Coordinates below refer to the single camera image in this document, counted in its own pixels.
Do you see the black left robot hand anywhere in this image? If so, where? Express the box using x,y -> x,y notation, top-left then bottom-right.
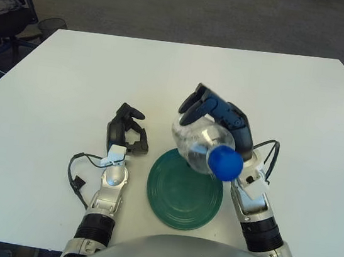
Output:
104,100 -> 156,156

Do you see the black mesh wastebasket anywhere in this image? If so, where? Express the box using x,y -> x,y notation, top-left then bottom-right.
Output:
36,15 -> 69,45

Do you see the clear bottle with blue cap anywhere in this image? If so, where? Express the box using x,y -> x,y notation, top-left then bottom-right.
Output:
165,111 -> 250,184

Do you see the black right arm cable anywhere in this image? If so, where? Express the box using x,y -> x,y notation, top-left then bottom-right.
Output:
247,137 -> 282,184

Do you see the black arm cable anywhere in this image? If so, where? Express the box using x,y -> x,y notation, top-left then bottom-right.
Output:
247,137 -> 282,184
63,150 -> 108,212

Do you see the green round plate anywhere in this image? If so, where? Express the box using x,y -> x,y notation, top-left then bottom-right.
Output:
141,145 -> 230,236

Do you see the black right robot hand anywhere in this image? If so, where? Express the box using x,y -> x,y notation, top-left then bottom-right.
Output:
172,80 -> 262,162

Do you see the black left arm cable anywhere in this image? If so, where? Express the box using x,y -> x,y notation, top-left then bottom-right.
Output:
63,150 -> 108,212

